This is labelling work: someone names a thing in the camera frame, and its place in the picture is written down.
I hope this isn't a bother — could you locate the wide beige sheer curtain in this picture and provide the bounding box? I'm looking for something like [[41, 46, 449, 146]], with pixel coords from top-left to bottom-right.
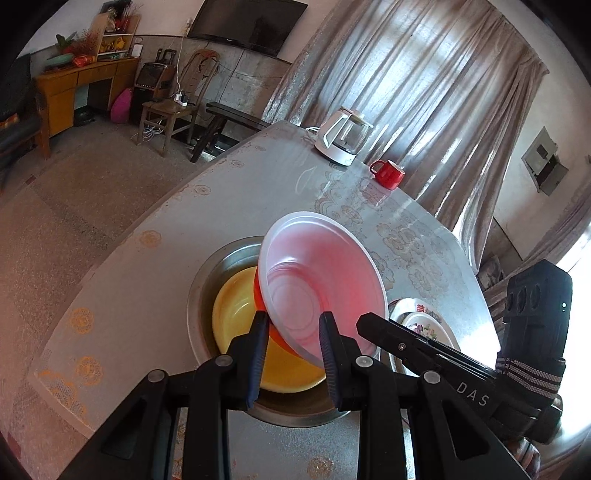
[[261, 0, 550, 232]]

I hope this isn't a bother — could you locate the black sofa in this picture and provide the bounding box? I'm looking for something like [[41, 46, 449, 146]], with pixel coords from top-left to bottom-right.
[[0, 54, 44, 162]]

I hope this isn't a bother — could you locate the stainless steel bowl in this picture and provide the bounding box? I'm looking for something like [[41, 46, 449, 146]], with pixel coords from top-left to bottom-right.
[[187, 235, 384, 428]]

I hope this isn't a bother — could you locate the pink bag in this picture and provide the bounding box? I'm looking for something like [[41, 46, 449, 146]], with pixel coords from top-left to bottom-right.
[[109, 88, 134, 123]]

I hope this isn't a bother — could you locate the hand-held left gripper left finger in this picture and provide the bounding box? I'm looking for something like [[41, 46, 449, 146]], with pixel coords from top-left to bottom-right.
[[60, 311, 271, 480]]

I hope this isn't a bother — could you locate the yellow plastic bowl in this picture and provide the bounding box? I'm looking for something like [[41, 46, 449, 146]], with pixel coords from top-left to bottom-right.
[[211, 267, 328, 394]]

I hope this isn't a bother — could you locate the grey wall electrical box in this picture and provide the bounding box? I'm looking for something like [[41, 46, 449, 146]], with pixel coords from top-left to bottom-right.
[[521, 127, 570, 197]]

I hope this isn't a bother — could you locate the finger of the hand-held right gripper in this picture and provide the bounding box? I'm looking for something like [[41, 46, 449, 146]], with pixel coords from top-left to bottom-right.
[[356, 312, 497, 384]]

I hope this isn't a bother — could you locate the red plastic bowl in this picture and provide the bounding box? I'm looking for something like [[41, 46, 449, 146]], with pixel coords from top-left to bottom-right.
[[254, 211, 389, 367]]

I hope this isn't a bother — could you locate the green potted plant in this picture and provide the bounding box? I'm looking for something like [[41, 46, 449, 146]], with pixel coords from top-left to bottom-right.
[[44, 33, 77, 65]]

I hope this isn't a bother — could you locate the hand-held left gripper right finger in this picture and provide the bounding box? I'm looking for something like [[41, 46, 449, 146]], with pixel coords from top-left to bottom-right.
[[318, 311, 536, 480]]

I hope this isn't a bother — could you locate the plate with red characters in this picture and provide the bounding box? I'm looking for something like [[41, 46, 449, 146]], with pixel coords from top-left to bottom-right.
[[387, 298, 462, 377]]

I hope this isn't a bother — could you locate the wooden desk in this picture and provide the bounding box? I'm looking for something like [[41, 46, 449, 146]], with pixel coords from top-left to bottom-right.
[[34, 56, 140, 160]]

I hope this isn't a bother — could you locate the black flat television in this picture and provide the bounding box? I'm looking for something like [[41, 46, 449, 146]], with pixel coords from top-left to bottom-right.
[[187, 0, 309, 58]]

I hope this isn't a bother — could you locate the red mug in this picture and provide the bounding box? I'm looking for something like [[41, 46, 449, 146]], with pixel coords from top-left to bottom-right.
[[368, 160, 406, 191]]

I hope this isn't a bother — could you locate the dark wooden bench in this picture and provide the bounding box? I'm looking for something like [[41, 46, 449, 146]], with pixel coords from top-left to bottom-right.
[[190, 102, 271, 163]]

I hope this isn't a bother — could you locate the white glass kettle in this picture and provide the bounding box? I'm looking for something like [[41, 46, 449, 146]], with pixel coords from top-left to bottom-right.
[[314, 107, 375, 166]]

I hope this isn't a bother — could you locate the small pink rose plate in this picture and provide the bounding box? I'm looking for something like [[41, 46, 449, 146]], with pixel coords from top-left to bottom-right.
[[401, 311, 451, 344]]

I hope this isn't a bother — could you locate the narrow beige side curtain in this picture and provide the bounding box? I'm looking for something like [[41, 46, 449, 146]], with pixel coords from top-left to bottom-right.
[[512, 175, 591, 278]]

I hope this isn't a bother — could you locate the black speaker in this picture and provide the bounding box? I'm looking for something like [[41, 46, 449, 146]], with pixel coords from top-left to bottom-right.
[[134, 48, 178, 125]]

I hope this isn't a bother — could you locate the patterned cushion pile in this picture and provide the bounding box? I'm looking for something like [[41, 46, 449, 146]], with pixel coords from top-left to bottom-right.
[[475, 256, 509, 296]]

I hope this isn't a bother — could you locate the wooden chair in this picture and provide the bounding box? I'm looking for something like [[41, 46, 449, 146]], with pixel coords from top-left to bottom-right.
[[139, 50, 220, 158]]

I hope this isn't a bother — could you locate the wooden desktop shelf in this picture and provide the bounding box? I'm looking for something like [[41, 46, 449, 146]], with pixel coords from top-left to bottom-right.
[[90, 13, 141, 61]]

